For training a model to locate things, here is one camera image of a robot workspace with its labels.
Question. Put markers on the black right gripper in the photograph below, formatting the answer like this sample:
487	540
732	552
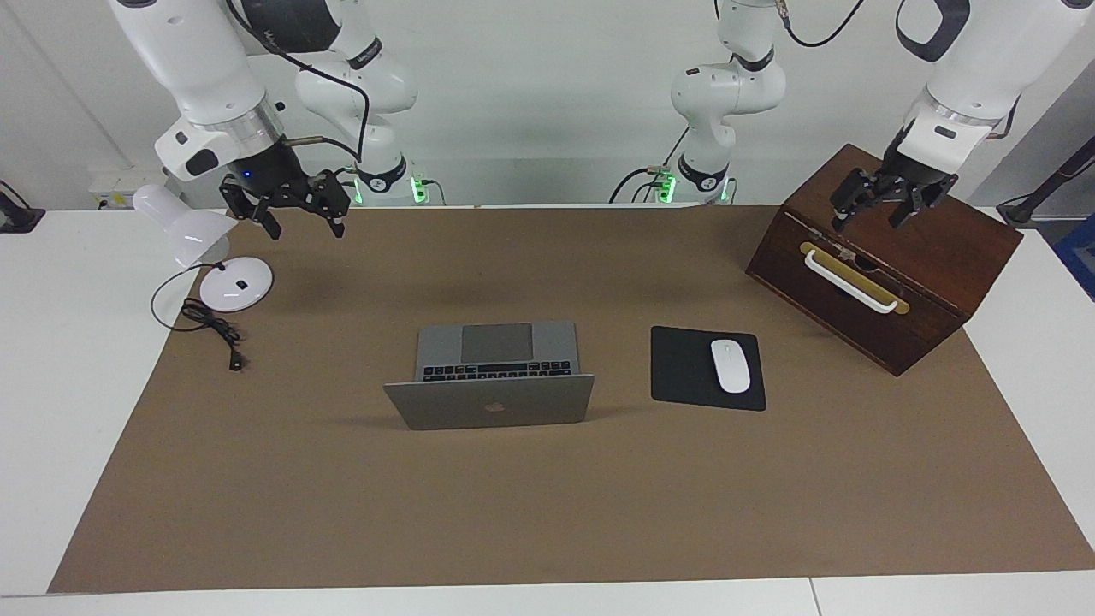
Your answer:
274	175

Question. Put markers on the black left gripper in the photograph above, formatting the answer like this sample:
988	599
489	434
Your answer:
915	162

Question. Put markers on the grey laptop computer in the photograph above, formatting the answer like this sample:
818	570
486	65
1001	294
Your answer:
496	376

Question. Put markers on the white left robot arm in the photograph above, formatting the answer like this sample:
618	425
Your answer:
975	68

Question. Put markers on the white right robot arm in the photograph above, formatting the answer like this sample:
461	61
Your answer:
197	60

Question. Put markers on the brown wooden box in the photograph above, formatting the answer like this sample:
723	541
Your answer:
941	248

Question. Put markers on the white desk lamp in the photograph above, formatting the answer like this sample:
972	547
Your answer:
231	287

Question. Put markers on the black tripod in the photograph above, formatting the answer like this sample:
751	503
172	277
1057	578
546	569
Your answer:
1048	188

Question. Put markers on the blue crate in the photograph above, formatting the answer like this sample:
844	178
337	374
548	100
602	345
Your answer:
1080	257

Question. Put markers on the white computer mouse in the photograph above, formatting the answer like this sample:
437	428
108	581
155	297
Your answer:
730	366

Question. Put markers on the black mouse pad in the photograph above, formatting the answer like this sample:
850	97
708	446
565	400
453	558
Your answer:
680	368

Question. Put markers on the black stand base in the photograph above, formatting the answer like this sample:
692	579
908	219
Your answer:
17	214

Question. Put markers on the brown paper table mat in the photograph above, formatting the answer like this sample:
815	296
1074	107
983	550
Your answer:
547	496

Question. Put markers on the white wall power strip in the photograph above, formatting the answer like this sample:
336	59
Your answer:
128	188

